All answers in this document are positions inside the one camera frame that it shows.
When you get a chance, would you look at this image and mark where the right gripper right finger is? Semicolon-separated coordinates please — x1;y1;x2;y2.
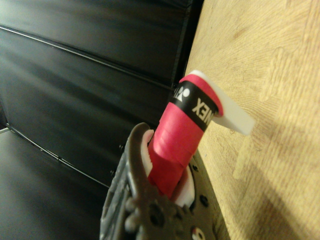
124;121;199;240

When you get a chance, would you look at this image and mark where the white scoop with red handle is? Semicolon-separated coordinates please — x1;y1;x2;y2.
147;68;256;203

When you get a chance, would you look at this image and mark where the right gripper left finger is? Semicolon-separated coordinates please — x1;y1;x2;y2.
99;139;138;240

